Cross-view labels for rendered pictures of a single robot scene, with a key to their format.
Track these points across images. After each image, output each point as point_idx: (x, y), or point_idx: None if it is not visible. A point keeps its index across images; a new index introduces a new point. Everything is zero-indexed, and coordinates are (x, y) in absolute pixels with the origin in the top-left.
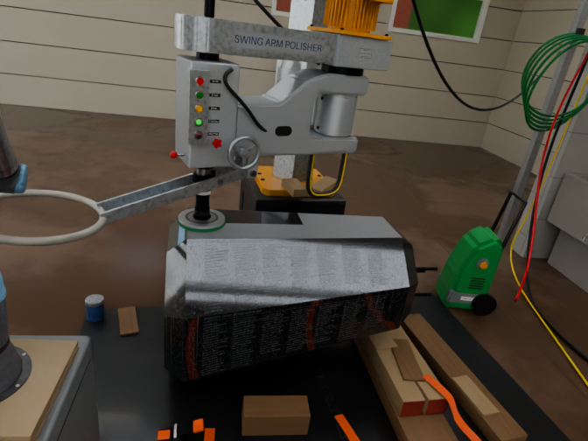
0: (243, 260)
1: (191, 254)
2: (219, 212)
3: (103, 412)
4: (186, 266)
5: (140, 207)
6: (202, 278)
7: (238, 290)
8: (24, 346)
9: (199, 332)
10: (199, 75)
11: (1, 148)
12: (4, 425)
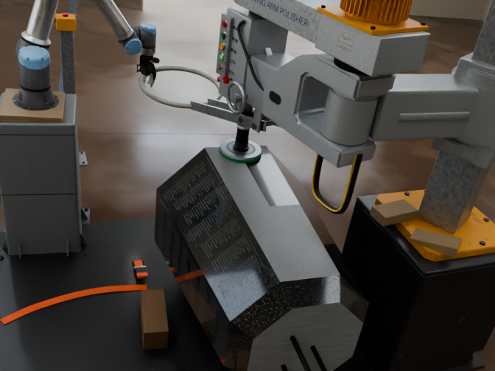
0: (202, 185)
1: (195, 157)
2: (256, 154)
3: None
4: (187, 163)
5: (204, 109)
6: (182, 176)
7: (181, 199)
8: (57, 107)
9: (158, 206)
10: (225, 19)
11: (110, 22)
12: (5, 110)
